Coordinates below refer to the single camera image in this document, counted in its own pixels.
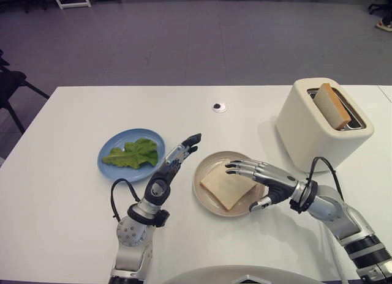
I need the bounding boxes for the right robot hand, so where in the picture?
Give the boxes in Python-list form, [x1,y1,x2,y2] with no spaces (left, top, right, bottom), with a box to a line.
[224,159,300,213]

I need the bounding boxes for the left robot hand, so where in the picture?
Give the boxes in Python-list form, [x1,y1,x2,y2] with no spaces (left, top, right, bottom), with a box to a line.
[142,132,203,211]

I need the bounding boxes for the green lettuce leaf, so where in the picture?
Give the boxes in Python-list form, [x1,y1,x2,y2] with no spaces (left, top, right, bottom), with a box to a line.
[101,138,159,169]

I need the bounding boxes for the bread slice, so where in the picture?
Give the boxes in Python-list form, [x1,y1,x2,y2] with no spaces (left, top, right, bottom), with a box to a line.
[314,82,352,132]
[199,166,258,212]

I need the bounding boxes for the cream toaster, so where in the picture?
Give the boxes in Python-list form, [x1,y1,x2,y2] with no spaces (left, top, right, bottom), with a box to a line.
[274,78,375,174]

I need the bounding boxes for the beige plate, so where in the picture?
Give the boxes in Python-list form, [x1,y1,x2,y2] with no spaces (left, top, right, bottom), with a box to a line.
[192,151,270,218]

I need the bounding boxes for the blue plate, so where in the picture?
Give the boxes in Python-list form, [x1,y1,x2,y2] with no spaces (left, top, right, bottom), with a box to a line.
[97,128,167,184]

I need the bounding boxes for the robot body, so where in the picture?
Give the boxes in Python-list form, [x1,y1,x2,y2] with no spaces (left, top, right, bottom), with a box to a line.
[159,264,347,284]

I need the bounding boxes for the person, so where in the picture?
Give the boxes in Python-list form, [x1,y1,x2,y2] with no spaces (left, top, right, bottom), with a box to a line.
[375,13,392,31]

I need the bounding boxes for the black office chair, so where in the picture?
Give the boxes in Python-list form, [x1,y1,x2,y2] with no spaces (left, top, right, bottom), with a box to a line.
[366,0,392,16]

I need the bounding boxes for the black cable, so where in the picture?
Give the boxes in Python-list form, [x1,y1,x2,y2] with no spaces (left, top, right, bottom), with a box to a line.
[110,178,140,223]
[304,155,349,203]

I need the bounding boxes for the white metal frame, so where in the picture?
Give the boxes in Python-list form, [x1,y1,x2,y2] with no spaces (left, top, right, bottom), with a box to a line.
[50,0,92,10]

